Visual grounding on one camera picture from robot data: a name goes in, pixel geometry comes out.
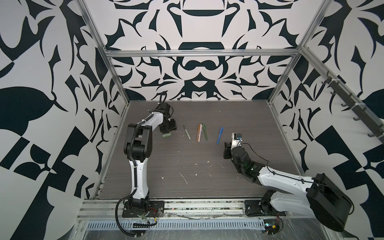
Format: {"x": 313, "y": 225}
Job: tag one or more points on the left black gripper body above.
{"x": 171, "y": 126}

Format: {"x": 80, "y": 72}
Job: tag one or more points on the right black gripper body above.
{"x": 229, "y": 155}

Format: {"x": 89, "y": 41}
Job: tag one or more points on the light green pen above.
{"x": 187, "y": 133}

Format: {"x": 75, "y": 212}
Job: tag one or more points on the blue pen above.
{"x": 220, "y": 134}

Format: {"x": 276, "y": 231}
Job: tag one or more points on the pink pen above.
{"x": 201, "y": 132}

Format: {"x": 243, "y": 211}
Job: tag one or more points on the dark green pen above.
{"x": 205, "y": 131}

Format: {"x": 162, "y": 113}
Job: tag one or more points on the orange pen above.
{"x": 199, "y": 132}

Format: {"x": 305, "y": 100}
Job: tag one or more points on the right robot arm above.
{"x": 317, "y": 197}

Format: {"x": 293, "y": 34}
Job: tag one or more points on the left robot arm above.
{"x": 138, "y": 148}

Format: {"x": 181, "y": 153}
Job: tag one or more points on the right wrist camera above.
{"x": 236, "y": 140}

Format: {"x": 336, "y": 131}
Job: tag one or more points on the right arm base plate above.
{"x": 258, "y": 208}

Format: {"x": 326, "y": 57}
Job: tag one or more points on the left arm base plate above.
{"x": 153, "y": 208}

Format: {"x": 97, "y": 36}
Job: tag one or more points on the aluminium front rail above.
{"x": 104, "y": 209}

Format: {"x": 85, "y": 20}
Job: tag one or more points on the white cable duct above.
{"x": 206, "y": 224}

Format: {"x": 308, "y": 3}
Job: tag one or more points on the wall hook rack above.
{"x": 352, "y": 102}

